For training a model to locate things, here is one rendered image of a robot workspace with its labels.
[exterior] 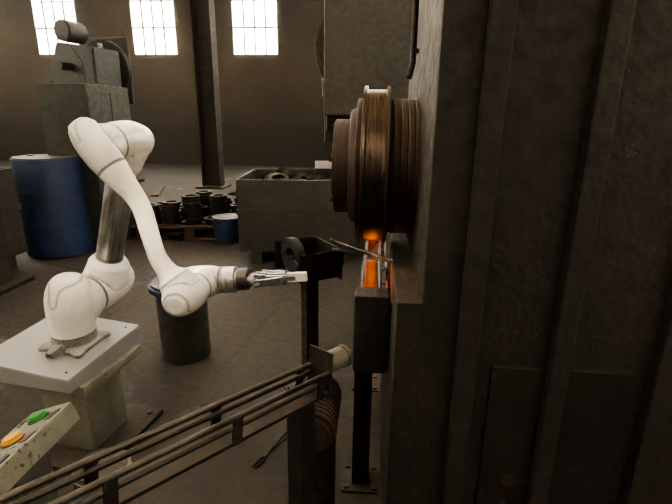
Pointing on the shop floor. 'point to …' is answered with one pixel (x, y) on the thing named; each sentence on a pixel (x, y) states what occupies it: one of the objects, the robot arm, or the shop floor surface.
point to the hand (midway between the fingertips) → (296, 276)
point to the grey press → (361, 58)
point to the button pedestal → (35, 452)
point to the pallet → (191, 214)
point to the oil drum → (53, 205)
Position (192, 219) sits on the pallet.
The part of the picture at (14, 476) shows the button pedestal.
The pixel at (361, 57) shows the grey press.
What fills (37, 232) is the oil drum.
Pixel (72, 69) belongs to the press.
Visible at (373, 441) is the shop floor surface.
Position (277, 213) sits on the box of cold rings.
